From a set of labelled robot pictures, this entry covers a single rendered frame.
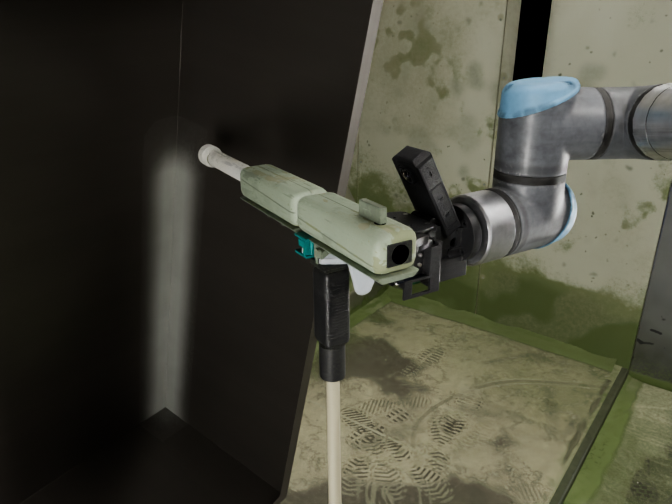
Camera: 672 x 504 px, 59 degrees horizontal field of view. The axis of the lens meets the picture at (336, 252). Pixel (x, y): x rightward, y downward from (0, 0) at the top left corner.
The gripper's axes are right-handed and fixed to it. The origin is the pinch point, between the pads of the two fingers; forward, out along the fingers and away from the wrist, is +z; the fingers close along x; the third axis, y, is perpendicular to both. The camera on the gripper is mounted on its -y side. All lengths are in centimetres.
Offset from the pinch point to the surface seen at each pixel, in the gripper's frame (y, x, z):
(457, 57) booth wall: -7, 133, -142
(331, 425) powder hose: 22.5, -1.1, -0.6
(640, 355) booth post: 98, 54, -174
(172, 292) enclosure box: 28, 57, 0
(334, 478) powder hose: 29.4, -2.2, -0.3
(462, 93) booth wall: 6, 130, -144
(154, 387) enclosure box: 51, 61, 5
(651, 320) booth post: 83, 53, -175
